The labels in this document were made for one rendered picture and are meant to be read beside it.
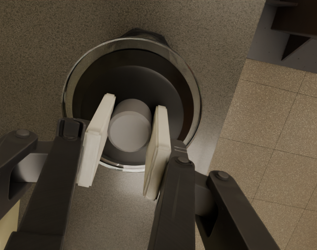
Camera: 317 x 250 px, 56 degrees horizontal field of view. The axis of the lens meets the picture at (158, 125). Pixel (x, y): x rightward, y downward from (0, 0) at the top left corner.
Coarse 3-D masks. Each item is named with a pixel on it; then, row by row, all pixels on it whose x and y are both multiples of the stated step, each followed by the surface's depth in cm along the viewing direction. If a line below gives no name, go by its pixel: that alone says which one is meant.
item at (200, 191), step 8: (176, 144) 17; (184, 144) 17; (176, 152) 16; (184, 152) 16; (200, 176) 14; (200, 184) 13; (160, 192) 14; (200, 192) 13; (208, 192) 13; (200, 200) 13; (208, 200) 13; (200, 208) 14; (208, 208) 13; (216, 208) 13; (208, 216) 13; (216, 216) 13
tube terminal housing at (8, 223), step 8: (16, 208) 51; (8, 216) 48; (16, 216) 52; (0, 224) 45; (8, 224) 48; (16, 224) 53; (0, 232) 45; (8, 232) 49; (0, 240) 46; (0, 248) 47
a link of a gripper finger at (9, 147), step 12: (12, 132) 13; (24, 132) 12; (0, 144) 11; (12, 144) 12; (24, 144) 12; (36, 144) 13; (0, 156) 11; (12, 156) 11; (24, 156) 12; (0, 168) 10; (12, 168) 11; (0, 180) 10; (0, 192) 11; (12, 192) 12; (24, 192) 13; (0, 204) 11; (12, 204) 12; (0, 216) 11
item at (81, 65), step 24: (96, 48) 21; (120, 48) 21; (144, 48) 21; (168, 48) 21; (72, 72) 22; (192, 72) 22; (72, 96) 22; (192, 96) 23; (120, 168) 25; (144, 168) 25
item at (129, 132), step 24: (96, 72) 21; (120, 72) 20; (144, 72) 20; (168, 72) 21; (96, 96) 21; (120, 96) 21; (144, 96) 21; (168, 96) 21; (120, 120) 18; (144, 120) 19; (168, 120) 22; (192, 120) 23; (120, 144) 19; (144, 144) 19
